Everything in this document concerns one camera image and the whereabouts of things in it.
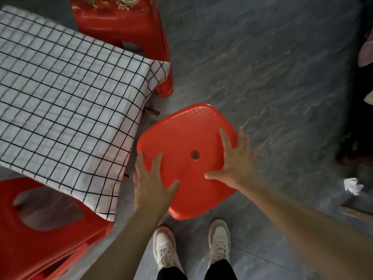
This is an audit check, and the person's left white shoe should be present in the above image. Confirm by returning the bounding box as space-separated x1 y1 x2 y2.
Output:
153 226 185 274

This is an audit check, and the person's right forearm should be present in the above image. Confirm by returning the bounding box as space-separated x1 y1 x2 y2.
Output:
237 178 373 280

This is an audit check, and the red plastic stool with hole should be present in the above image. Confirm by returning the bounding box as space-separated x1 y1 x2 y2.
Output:
137 103 238 221

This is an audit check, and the black white checkered tablecloth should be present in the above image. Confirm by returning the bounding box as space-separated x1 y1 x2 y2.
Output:
0 5 171 222

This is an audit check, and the crumpled white paper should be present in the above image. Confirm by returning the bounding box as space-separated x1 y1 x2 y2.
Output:
343 177 364 196

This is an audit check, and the person's black trouser leg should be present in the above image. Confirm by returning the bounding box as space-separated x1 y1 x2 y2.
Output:
204 259 238 280
157 266 188 280

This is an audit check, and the red stool with printed seat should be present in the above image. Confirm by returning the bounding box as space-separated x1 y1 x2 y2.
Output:
69 0 174 98

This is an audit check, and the person's right hand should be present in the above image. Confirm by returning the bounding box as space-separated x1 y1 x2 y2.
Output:
204 127 263 190

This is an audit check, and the person's right white shoe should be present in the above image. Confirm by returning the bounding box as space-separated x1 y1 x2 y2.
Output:
207 219 231 268

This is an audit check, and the person's right black trouser leg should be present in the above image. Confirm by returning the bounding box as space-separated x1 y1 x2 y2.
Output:
204 259 238 280

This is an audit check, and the red stool with side cutout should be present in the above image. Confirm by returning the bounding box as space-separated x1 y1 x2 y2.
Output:
0 177 114 280

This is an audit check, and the dark furniture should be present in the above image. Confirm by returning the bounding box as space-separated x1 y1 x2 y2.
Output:
335 0 373 167

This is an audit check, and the person's white shoe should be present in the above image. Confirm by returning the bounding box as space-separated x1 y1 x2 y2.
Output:
207 219 231 268
153 226 185 274

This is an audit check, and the wooden plank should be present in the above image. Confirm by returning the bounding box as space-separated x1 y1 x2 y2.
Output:
340 205 373 225

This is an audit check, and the person's left black trouser leg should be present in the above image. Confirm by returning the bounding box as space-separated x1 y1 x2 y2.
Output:
157 266 188 280

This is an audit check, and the pink cloth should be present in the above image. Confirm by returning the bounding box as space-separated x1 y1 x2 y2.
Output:
357 34 373 68

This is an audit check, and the person's left forearm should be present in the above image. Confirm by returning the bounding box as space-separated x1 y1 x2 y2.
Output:
81 206 173 280

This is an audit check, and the person's left hand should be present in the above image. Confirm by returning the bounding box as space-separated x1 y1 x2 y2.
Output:
132 151 180 215

